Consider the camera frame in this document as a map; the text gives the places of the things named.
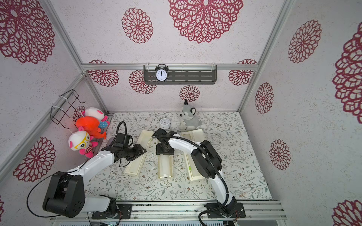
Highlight cream dispenser lid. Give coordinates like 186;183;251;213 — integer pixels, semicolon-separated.
124;130;154;176

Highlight cream dispenser base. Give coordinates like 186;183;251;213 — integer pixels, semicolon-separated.
179;128;211;182

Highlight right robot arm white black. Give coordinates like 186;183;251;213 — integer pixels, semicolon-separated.
152;129;237;216

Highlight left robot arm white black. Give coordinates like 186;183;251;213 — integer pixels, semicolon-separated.
42;135;147;218

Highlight floral table mat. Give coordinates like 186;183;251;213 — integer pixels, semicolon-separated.
84;112;272;201

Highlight grey plush toy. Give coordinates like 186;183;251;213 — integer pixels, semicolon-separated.
179;99;199;131

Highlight red plush toy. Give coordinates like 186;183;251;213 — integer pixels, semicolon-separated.
75;116;107;139

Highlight white pink plush top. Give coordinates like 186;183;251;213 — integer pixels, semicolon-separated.
82;107;108;121

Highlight black alarm clock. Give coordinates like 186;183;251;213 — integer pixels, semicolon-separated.
155;64;169;82

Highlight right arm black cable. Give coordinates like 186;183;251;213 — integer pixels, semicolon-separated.
151;132;230;226

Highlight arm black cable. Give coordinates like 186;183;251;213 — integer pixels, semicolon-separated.
26;159;88;218
151;132;230;226

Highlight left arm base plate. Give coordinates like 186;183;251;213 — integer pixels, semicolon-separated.
90;203;133;220

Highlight grey wall shelf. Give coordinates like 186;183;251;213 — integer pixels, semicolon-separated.
143;65;217;85

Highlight black wire basket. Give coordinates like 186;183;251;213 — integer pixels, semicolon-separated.
49;89;86;129

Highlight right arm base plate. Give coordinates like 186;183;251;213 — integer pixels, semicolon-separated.
207;202;246;218

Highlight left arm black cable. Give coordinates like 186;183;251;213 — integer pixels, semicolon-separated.
26;159;88;218

